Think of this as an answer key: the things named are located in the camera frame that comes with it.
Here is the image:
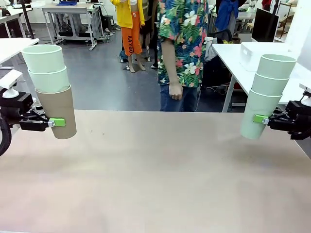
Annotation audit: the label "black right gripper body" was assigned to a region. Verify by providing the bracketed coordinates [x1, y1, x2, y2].
[286, 100, 311, 140]

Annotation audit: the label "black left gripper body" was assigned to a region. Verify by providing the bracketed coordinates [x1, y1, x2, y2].
[0, 91, 34, 130]

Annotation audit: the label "person's right forearm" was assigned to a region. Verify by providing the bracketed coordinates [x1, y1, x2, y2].
[161, 37, 181, 85]

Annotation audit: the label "person's right hand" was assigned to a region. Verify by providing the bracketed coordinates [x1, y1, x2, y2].
[168, 82, 184, 101]

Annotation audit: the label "white lab table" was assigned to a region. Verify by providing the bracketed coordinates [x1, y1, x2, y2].
[0, 37, 40, 65]

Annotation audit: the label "black office chair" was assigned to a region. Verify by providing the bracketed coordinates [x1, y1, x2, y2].
[201, 29, 234, 98]

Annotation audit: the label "white tray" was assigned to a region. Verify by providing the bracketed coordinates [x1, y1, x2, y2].
[239, 42, 291, 72]

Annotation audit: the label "blue jeans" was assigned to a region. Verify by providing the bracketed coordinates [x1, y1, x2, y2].
[160, 83, 202, 113]

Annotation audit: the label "white desk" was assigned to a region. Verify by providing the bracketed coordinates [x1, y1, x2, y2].
[211, 42, 311, 113]

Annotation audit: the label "grey cloth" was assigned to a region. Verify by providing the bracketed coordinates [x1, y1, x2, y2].
[204, 36, 221, 62]

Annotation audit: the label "black pole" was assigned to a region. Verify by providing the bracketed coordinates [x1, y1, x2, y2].
[20, 0, 35, 40]

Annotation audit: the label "black monitor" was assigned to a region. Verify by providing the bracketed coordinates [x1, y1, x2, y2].
[251, 7, 280, 43]

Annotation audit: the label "white workbench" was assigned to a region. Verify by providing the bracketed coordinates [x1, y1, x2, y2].
[0, 4, 34, 39]

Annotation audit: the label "mannequin legs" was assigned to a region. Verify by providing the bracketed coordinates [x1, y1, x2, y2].
[126, 52, 146, 73]

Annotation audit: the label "white wheeled table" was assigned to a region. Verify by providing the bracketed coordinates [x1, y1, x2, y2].
[41, 3, 104, 51]

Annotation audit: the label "orange shorts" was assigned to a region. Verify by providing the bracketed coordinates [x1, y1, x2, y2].
[121, 11, 143, 56]

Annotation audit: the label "blue jacket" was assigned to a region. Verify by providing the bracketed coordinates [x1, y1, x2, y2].
[214, 0, 241, 32]

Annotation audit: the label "floral hawaiian shirt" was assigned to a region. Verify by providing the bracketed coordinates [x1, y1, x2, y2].
[156, 0, 209, 88]

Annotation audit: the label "yellow jacket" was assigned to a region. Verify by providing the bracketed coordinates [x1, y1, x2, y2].
[109, 0, 146, 29]

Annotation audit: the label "dark dressed mannequin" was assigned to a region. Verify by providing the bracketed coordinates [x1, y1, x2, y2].
[140, 0, 160, 69]

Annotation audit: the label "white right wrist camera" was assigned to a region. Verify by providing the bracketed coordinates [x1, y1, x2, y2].
[299, 83, 311, 107]

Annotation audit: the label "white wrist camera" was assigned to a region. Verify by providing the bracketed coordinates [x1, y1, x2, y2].
[0, 69, 24, 99]
[299, 83, 311, 107]

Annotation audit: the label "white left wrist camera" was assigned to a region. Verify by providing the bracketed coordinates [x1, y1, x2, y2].
[0, 69, 24, 99]

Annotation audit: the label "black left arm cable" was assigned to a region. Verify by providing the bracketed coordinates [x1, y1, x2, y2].
[0, 116, 13, 156]

